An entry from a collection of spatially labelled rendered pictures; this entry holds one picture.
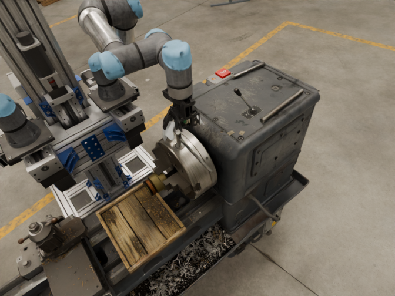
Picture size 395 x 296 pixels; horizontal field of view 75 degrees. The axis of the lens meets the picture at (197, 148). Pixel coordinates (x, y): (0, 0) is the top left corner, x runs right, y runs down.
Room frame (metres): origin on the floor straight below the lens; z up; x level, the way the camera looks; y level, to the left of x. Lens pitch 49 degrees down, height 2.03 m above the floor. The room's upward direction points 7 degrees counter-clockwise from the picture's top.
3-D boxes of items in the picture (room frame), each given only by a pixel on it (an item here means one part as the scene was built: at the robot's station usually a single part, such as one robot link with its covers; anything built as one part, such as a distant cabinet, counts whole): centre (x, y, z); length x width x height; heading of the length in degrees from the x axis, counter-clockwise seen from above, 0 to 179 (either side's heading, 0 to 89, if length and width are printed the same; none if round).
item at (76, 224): (0.49, 0.62, 0.99); 0.20 x 0.10 x 0.05; 123
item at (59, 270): (0.42, 0.61, 0.95); 0.43 x 0.17 x 0.05; 33
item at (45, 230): (0.48, 0.64, 1.13); 0.08 x 0.08 x 0.03
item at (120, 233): (0.59, 0.32, 0.89); 0.36 x 0.30 x 0.04; 33
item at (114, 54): (0.87, 0.26, 1.66); 0.49 x 0.11 x 0.12; 24
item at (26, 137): (0.99, 0.85, 1.21); 0.15 x 0.15 x 0.10
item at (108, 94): (1.27, 0.45, 1.21); 0.15 x 0.15 x 0.10
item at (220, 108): (0.97, -0.25, 1.06); 0.59 x 0.48 x 0.39; 123
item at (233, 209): (0.97, -0.25, 0.43); 0.60 x 0.48 x 0.86; 123
